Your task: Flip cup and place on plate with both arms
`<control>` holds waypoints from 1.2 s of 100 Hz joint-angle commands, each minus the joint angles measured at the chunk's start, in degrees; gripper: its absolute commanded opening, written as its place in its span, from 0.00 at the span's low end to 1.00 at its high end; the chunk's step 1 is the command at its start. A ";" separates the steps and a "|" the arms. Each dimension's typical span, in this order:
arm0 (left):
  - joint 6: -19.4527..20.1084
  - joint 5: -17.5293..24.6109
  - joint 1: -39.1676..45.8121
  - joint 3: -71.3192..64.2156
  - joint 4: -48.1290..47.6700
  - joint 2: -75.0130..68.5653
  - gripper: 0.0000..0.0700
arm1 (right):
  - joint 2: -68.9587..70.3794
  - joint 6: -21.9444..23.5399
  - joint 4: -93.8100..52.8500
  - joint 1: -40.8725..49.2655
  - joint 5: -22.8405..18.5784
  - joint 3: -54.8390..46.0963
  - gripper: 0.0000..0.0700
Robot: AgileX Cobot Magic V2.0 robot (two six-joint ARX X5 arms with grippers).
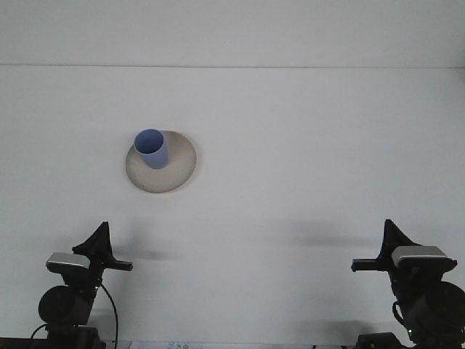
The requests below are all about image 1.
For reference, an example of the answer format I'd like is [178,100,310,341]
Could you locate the white printed paper sheet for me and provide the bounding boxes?
[129,340,204,349]

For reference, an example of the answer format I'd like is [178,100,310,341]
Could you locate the pale blue cup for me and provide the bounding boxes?
[133,128,169,170]

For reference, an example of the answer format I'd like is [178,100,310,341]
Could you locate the pale round plate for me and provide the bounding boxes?
[125,129,198,194]

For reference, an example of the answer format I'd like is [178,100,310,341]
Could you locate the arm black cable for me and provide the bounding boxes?
[392,300,406,330]
[100,284,120,343]

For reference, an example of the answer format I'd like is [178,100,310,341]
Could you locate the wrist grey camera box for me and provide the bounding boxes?
[46,252,91,272]
[391,245,450,269]

